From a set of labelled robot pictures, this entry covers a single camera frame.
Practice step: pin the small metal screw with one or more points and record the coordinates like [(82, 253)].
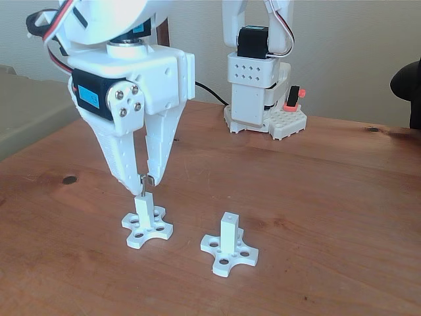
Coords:
[(143, 191)]

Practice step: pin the grey-green plastic bin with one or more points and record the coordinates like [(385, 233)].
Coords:
[(29, 108)]

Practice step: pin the orange and black clamp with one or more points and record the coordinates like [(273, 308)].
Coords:
[(293, 95)]

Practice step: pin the black rounded chair back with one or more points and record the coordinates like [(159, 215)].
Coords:
[(408, 85)]

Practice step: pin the dark wooden post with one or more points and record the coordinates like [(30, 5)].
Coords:
[(163, 34)]

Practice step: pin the white cross-base post stand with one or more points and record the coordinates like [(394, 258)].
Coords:
[(142, 214), (228, 233)]

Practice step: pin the black camera on white bracket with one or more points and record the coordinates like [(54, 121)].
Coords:
[(33, 28)]

